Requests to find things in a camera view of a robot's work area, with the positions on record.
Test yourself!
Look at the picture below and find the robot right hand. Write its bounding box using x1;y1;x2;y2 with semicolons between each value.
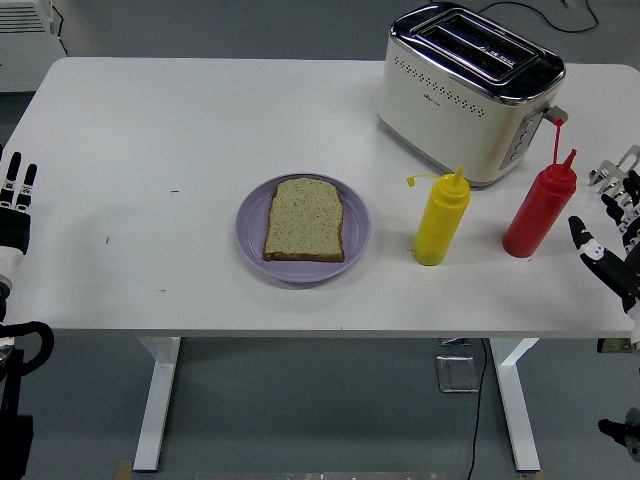
568;169;640;347

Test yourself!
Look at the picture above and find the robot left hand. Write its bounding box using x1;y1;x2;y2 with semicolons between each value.
0;144;39;286

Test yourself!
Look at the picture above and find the red squeeze bottle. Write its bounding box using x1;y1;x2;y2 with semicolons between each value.
502;117;579;259

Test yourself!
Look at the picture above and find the slice of bread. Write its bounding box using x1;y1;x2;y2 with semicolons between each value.
262;177;346;263

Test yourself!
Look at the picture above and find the metal toast rack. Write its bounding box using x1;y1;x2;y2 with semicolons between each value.
588;144;640;195

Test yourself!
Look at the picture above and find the white table leg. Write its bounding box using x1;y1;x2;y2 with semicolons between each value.
488;338;541;474
132;337;182;472

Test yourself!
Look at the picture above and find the yellow squeeze bottle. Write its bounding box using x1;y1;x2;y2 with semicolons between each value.
405;165;472;267

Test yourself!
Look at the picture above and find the white appliance with grille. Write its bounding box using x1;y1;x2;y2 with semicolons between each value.
0;0;66;94

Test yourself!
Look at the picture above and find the metal floor box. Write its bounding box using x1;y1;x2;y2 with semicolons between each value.
434;354;480;395

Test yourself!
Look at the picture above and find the cream and chrome toaster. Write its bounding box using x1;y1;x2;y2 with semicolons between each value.
377;2;570;190

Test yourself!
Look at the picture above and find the purple plate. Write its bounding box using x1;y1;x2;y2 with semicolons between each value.
235;172;372;285

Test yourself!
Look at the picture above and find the black floor cable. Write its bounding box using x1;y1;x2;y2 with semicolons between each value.
464;338;489;480

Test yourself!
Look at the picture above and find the black appliance cord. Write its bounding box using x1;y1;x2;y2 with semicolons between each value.
49;0;69;57

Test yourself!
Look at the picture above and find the thin black cable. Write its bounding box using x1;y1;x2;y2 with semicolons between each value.
472;0;599;34

